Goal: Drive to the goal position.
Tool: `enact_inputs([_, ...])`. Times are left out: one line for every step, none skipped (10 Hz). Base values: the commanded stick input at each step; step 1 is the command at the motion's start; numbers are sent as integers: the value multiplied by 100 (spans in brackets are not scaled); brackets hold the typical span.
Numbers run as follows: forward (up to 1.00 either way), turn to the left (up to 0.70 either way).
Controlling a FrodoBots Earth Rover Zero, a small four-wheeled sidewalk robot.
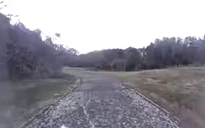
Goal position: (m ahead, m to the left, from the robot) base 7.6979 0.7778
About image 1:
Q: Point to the grey gravel path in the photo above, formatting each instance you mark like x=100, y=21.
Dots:
x=101, y=103

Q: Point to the row of trees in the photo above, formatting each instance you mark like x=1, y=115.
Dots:
x=163, y=53

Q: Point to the grass field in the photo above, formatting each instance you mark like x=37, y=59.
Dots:
x=170, y=83

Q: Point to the wood of dark trees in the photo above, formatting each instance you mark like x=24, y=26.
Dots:
x=23, y=53

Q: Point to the grass verge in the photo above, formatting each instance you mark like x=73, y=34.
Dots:
x=20, y=96

